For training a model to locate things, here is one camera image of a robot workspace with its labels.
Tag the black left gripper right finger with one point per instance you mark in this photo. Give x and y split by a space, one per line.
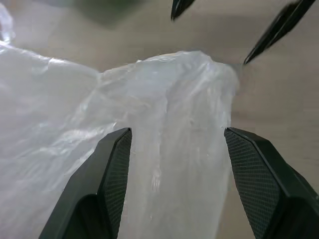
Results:
264 184

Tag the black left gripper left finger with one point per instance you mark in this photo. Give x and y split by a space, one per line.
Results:
99 189

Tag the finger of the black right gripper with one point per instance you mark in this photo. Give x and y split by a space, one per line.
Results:
276 32
180 7

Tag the translucent white plastic bag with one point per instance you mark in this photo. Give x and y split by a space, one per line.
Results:
82 129

